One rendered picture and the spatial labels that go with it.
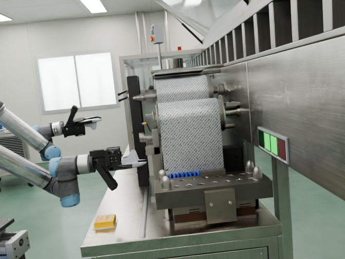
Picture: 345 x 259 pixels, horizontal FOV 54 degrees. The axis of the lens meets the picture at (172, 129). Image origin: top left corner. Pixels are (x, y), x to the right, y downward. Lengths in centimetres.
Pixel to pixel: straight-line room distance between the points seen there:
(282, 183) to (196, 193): 54
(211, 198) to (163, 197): 16
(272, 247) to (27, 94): 652
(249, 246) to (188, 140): 44
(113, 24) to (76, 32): 72
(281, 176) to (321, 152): 83
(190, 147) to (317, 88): 69
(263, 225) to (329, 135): 54
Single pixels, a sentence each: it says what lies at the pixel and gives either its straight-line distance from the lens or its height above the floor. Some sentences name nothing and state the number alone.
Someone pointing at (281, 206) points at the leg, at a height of 80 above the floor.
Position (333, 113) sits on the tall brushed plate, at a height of 130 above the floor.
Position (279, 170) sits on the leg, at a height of 96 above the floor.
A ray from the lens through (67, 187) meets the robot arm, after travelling 136.
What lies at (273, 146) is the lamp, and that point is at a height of 118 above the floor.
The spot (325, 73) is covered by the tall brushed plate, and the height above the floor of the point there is 138.
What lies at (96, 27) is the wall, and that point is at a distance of 705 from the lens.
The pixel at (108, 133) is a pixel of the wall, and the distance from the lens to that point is 700.
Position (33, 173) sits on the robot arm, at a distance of 144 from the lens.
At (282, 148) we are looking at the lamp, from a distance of 95.
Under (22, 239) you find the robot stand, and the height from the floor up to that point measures 75.
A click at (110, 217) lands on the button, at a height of 92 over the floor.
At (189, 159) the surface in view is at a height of 109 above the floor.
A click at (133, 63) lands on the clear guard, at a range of 235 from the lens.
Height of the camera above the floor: 139
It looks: 8 degrees down
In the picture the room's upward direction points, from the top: 6 degrees counter-clockwise
